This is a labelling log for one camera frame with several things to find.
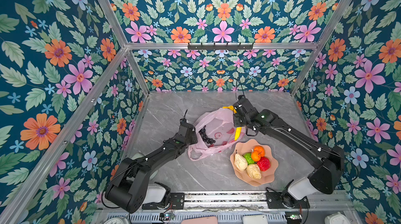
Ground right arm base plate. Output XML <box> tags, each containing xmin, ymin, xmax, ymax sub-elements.
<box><xmin>265</xmin><ymin>189</ymin><xmax>310</xmax><ymax>209</ymax></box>

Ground green fake custard apple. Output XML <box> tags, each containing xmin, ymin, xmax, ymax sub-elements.
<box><xmin>243</xmin><ymin>153</ymin><xmax>255</xmax><ymax>165</ymax></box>

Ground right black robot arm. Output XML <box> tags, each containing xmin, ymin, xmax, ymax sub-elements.
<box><xmin>233</xmin><ymin>95</ymin><xmax>345</xmax><ymax>208</ymax></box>

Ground black hook rail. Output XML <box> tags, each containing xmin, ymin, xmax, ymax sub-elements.
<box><xmin>187</xmin><ymin>42</ymin><xmax>254</xmax><ymax>51</ymax></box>

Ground pale round fake fruit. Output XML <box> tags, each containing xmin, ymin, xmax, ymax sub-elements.
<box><xmin>233</xmin><ymin>153</ymin><xmax>248</xmax><ymax>171</ymax></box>

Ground pink flower-shaped plate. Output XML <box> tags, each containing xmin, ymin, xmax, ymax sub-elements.
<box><xmin>230</xmin><ymin>139</ymin><xmax>279</xmax><ymax>187</ymax></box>

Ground white clock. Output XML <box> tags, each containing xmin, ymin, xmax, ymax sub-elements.
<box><xmin>104</xmin><ymin>217</ymin><xmax>131</xmax><ymax>224</ymax></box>

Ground orange fake fruit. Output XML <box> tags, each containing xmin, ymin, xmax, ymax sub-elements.
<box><xmin>253</xmin><ymin>146</ymin><xmax>265</xmax><ymax>157</ymax></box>
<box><xmin>251</xmin><ymin>151</ymin><xmax>262</xmax><ymax>162</ymax></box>

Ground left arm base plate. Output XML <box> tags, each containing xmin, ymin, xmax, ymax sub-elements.
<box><xmin>142</xmin><ymin>193</ymin><xmax>185</xmax><ymax>210</ymax></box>

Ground beige fake potato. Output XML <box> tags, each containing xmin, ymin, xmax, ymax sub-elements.
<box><xmin>246</xmin><ymin>163</ymin><xmax>262</xmax><ymax>180</ymax></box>

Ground pink plastic bag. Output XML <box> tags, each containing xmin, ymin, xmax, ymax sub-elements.
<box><xmin>188</xmin><ymin>107</ymin><xmax>245</xmax><ymax>161</ymax></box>

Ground green rectangular container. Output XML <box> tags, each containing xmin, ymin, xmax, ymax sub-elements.
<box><xmin>131</xmin><ymin>153</ymin><xmax>144</xmax><ymax>160</ymax></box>

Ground white box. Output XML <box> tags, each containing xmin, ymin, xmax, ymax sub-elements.
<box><xmin>242</xmin><ymin>214</ymin><xmax>268</xmax><ymax>224</ymax></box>

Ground red fake fruit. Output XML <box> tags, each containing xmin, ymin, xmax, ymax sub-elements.
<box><xmin>256</xmin><ymin>157</ymin><xmax>271</xmax><ymax>172</ymax></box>

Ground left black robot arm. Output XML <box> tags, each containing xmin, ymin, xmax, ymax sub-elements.
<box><xmin>104</xmin><ymin>118</ymin><xmax>197</xmax><ymax>214</ymax></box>

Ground dark purple fake grapes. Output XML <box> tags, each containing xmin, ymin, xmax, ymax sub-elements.
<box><xmin>199</xmin><ymin>126</ymin><xmax>216</xmax><ymax>145</ymax></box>

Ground yellow fake banana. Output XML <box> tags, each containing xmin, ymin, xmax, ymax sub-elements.
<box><xmin>223</xmin><ymin>106</ymin><xmax>242</xmax><ymax>141</ymax></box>

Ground white round device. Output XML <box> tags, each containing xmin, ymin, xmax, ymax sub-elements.
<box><xmin>324</xmin><ymin>212</ymin><xmax>351</xmax><ymax>224</ymax></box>

